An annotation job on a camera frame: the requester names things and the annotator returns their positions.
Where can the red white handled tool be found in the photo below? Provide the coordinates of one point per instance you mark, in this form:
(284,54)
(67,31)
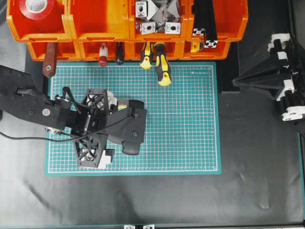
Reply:
(103,55)

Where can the medium yellow black screwdriver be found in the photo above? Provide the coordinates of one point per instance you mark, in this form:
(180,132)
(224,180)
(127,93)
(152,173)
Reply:
(146,60)

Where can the brown wooden handled tool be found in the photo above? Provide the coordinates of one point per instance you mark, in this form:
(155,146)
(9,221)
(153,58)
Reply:
(50,60)

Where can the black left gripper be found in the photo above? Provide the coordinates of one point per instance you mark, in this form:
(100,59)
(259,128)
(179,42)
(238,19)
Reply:
(90,112)

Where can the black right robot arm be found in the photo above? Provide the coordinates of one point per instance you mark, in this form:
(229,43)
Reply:
(299,126)

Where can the black aluminium profile upper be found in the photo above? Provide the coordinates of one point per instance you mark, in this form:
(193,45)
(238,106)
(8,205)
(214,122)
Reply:
(199,17)

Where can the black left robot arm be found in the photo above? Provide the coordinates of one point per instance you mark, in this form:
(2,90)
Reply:
(20,98)

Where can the pile of grey corner brackets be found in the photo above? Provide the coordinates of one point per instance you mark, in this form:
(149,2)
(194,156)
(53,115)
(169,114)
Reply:
(157,16)

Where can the orange lower bin small screwdriver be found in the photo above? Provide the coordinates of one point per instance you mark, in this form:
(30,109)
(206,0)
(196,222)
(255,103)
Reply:
(218,53)

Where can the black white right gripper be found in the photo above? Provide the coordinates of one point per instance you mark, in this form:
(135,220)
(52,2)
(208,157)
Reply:
(278,77)

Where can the grey bracket at table edge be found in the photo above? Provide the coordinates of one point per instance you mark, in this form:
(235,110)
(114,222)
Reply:
(129,227)

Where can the orange lower end bin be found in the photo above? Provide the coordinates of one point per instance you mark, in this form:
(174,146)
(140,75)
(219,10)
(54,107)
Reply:
(67,51)

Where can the black handled tool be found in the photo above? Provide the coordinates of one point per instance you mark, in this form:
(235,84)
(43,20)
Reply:
(119,55)

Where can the red tape roll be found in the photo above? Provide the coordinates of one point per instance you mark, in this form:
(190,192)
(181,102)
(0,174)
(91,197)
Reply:
(37,9)

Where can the small yellow screwdriver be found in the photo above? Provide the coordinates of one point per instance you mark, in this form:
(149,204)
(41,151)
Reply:
(196,47)

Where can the orange upper end bin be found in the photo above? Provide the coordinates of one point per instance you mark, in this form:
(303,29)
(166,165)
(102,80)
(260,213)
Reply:
(53,28)

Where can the orange lower bin dark handles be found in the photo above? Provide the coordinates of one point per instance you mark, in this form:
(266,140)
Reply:
(89,51)

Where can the green cutting mat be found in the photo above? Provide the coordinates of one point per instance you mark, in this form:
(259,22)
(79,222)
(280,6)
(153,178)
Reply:
(182,126)

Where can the orange lower bin yellow screwdrivers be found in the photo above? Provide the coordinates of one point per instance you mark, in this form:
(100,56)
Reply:
(173,50)

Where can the black aluminium profile lower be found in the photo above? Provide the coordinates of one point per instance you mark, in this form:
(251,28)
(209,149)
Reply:
(211,39)

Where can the black aluminium profile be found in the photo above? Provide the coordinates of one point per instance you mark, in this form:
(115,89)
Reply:
(199,17)
(211,39)

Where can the cream foam tape roll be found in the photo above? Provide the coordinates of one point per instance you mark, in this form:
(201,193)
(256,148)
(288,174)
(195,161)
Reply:
(116,104)

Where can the large yellow black screwdriver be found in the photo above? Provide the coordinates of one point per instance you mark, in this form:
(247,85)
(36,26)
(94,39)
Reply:
(163,68)

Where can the orange end bin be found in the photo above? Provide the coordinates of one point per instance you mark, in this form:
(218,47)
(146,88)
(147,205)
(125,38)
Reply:
(53,28)
(67,51)

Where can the orange upper bin with brackets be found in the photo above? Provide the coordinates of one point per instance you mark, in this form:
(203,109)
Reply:
(135,36)

